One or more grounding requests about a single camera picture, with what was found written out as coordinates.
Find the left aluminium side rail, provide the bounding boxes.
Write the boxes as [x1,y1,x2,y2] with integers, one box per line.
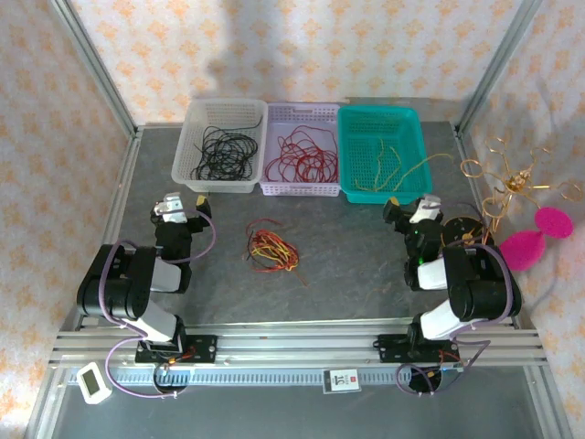
[58,127,144,331]

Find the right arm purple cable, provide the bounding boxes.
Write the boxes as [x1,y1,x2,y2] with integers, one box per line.
[395,200,513,398]

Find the aluminium post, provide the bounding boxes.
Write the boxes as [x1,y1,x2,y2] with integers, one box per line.
[48,0,139,138]
[455,0,546,136]

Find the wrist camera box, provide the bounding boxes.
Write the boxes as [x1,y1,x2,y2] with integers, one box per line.
[152,192,187,225]
[409,193,443,225]

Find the small pink oval pad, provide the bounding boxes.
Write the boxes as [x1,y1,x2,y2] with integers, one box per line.
[534,206,575,240]

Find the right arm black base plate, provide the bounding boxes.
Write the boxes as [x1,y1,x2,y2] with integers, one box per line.
[378,333,463,366]

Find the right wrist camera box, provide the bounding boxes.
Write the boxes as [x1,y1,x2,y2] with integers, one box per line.
[409,193,443,225]

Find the right aluminium post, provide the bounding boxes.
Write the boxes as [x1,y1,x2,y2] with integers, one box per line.
[455,0,546,136]

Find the gold wire ornament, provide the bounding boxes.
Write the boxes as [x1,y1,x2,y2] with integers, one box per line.
[459,135,585,239]

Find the red cable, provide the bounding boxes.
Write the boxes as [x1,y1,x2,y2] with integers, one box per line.
[249,230,301,273]
[245,218,309,288]

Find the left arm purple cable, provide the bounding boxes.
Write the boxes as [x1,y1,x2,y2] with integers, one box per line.
[99,208,217,399]

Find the left aluminium post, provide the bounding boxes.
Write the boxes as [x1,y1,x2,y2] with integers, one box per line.
[48,0,139,138]

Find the white digital timer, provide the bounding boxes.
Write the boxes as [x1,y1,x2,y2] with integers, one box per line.
[75,360,114,405]

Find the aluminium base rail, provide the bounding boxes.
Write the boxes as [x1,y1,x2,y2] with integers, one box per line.
[48,318,548,369]

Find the black round ornament base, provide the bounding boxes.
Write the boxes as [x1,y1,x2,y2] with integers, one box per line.
[441,214,495,251]

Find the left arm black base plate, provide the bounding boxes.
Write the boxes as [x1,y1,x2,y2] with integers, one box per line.
[135,335,218,366]

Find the lilac plastic basket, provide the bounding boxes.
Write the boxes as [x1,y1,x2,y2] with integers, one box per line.
[259,102,343,198]

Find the white label card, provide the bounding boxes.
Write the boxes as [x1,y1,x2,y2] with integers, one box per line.
[322,367,362,394]

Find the white plastic basket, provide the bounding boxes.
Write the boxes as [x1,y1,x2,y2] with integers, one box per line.
[170,98,270,194]

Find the teal plastic basket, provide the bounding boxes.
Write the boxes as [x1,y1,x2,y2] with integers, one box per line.
[336,105,434,205]

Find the long olive yellow cable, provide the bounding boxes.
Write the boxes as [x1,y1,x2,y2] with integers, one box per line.
[358,153,454,192]

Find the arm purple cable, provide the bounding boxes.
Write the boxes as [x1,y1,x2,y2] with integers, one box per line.
[395,200,513,398]
[99,208,217,399]

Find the coiled red cables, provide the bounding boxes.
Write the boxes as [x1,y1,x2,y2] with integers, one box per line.
[265,125,340,183]

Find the grey slotted cable duct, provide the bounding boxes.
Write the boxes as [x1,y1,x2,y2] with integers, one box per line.
[63,368,463,389]

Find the large pink oval pad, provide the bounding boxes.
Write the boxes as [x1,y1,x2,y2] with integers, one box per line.
[497,230,548,272]

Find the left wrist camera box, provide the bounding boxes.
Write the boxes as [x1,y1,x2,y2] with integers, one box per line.
[152,192,187,225]

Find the coiled black cables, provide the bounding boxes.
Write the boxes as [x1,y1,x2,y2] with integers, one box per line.
[190,113,265,182]

